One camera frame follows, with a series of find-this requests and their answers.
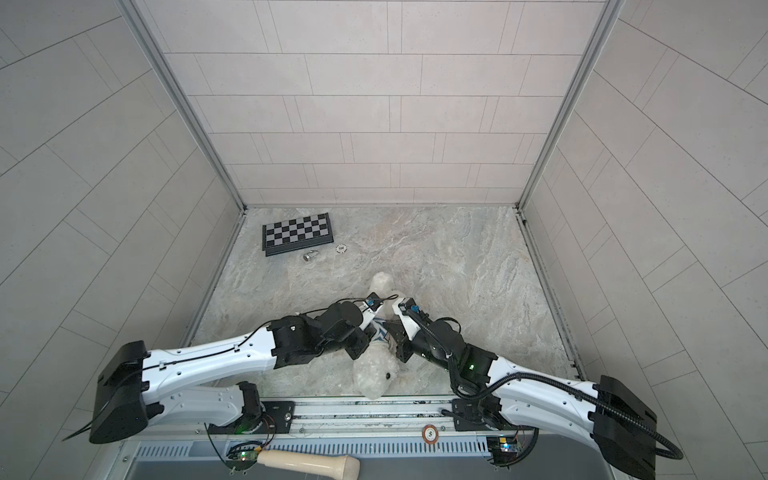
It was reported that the white plush teddy bear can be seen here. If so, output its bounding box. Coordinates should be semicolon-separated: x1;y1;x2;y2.
353;272;399;400

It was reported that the blue white striped knit sweater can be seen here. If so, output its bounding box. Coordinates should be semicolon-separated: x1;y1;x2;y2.
365;318;397;352

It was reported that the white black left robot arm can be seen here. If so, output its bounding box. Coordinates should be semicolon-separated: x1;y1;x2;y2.
86;299;382;444

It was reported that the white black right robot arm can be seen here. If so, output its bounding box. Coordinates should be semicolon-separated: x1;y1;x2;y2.
384;320;657;479

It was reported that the small silver metal jar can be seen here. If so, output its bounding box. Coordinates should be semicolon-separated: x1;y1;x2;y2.
302;250;319;262

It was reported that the red round sticker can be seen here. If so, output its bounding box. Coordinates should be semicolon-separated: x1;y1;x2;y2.
421;424;439;445

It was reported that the folded black chess board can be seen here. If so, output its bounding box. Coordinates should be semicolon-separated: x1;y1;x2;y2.
262;212;334;257

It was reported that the right green circuit board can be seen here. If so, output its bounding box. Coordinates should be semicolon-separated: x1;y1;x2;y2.
486;436;520;466

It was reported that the green circuit board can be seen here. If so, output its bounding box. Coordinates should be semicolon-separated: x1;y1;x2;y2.
486;436;520;466
226;441;264;471

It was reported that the left green circuit board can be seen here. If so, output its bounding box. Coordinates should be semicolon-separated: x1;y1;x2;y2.
226;441;264;471

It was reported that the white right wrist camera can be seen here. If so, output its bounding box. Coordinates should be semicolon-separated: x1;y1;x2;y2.
396;297;421;341

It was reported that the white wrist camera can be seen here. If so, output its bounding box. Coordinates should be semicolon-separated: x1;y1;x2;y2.
359;292;384;330
396;297;421;341

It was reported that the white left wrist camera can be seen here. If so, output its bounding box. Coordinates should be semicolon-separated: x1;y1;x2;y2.
359;292;384;330

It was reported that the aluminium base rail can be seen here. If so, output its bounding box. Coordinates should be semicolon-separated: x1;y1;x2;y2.
116;392;613;463

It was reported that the beige wooden handle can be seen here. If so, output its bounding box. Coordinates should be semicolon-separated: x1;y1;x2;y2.
257;450;361;480

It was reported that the black corrugated cable conduit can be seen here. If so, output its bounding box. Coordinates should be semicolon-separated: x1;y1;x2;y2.
401;299;685;462

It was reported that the aluminium corner frame post right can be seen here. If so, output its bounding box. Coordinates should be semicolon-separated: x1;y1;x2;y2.
517;0;624;213

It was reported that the aluminium corner frame post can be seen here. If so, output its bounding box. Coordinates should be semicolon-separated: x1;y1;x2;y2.
115;0;247;214
517;0;624;213

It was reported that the aluminium corner frame post left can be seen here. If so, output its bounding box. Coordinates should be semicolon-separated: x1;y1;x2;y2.
115;0;247;214

